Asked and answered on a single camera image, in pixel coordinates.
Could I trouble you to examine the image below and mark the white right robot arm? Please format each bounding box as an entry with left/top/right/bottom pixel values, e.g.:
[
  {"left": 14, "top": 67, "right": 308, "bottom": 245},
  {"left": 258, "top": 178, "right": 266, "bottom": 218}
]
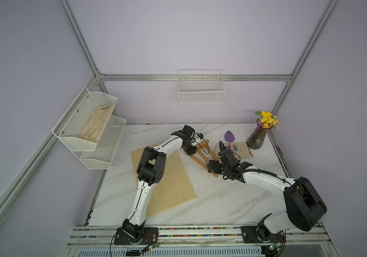
[{"left": 208, "top": 142, "right": 327, "bottom": 243}]

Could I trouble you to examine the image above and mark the white mesh wall shelf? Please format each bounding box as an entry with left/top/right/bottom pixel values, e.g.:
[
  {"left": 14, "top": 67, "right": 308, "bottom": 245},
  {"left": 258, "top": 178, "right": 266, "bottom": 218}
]
[{"left": 52, "top": 87, "right": 126, "bottom": 170}]

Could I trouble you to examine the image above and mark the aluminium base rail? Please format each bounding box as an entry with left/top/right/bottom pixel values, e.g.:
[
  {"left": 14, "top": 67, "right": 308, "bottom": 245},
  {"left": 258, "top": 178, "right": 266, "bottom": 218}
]
[{"left": 63, "top": 224, "right": 339, "bottom": 257}]

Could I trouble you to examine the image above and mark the yellow flowers bouquet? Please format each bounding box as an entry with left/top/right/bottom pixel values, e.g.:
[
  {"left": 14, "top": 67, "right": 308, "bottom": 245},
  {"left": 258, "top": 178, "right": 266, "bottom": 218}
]
[{"left": 255, "top": 111, "right": 280, "bottom": 129}]

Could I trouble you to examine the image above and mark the light plywood board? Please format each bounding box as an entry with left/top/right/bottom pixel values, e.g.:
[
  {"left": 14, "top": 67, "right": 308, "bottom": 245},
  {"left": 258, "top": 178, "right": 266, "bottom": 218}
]
[{"left": 146, "top": 150, "right": 197, "bottom": 217}]

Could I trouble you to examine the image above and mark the small wooden easel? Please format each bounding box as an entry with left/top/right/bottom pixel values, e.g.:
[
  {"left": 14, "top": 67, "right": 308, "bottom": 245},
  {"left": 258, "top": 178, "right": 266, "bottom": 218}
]
[{"left": 186, "top": 140, "right": 219, "bottom": 178}]

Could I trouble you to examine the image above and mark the purple garden trowel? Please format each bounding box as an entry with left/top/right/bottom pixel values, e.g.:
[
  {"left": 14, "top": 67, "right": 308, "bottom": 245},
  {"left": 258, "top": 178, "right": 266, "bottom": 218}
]
[{"left": 224, "top": 131, "right": 235, "bottom": 152}]

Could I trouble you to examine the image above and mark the aluminium frame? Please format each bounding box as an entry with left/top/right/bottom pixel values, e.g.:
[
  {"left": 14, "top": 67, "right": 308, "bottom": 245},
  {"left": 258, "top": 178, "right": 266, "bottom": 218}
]
[{"left": 0, "top": 1, "right": 340, "bottom": 228}]

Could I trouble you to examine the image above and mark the beige cloth in shelf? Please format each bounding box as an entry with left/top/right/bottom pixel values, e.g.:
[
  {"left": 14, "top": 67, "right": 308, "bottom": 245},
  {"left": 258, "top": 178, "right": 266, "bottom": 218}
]
[{"left": 78, "top": 103, "right": 115, "bottom": 143}]

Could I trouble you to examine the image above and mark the white wire wall basket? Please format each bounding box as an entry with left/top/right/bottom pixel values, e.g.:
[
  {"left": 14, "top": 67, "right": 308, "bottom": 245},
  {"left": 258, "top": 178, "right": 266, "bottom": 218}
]
[{"left": 178, "top": 69, "right": 226, "bottom": 104}]

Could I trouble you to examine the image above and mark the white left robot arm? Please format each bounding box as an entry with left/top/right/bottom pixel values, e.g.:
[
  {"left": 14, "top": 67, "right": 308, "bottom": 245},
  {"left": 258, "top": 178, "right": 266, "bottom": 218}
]
[{"left": 113, "top": 125, "right": 197, "bottom": 244}]

